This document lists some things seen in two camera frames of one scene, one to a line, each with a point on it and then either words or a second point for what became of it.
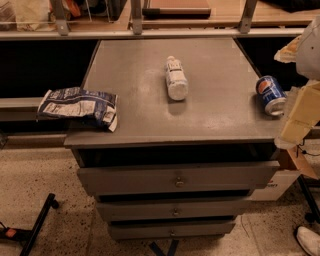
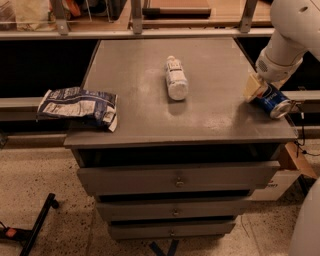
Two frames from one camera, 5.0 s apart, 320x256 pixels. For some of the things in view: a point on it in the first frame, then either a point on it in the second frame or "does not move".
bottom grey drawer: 170,230 does not move
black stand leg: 29,236 does not move
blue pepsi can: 272,95 does not move
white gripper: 310,55 -> 274,70
